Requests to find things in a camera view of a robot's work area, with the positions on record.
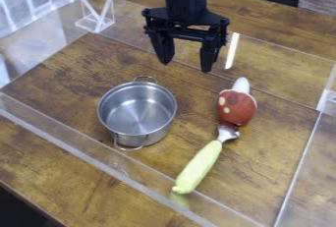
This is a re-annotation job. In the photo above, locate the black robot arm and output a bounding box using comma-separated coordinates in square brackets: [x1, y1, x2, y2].
[141, 0, 229, 73]

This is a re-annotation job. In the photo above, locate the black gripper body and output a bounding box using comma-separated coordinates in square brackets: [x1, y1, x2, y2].
[141, 8, 229, 46]

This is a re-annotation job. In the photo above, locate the red toy mushroom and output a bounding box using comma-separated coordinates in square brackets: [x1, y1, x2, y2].
[215, 77, 257, 126]

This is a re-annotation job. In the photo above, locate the clear acrylic bracket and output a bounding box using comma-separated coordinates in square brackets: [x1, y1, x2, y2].
[74, 0, 115, 33]

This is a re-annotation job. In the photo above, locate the small steel pot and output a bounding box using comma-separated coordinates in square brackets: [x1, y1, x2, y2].
[97, 76, 177, 151]

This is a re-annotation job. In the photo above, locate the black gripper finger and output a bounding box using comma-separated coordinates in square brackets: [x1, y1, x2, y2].
[199, 38, 219, 73]
[147, 31, 174, 65]

